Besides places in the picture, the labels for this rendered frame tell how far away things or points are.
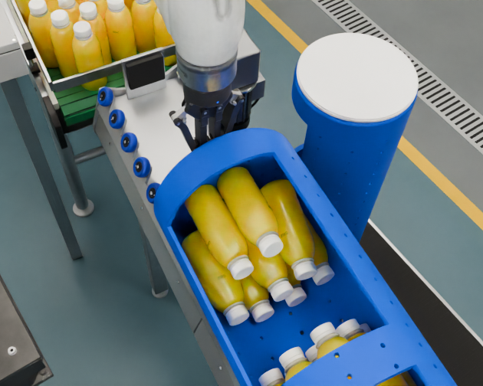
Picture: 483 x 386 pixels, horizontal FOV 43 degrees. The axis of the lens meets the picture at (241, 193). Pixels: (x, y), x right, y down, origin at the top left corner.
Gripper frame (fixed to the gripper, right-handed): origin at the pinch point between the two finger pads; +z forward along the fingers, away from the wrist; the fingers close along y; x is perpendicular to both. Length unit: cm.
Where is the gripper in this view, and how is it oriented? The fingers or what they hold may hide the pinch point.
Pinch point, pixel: (208, 155)
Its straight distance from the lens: 111.1
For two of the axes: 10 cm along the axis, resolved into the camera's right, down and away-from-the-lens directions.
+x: 4.5, 7.5, -4.8
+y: -8.9, 3.6, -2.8
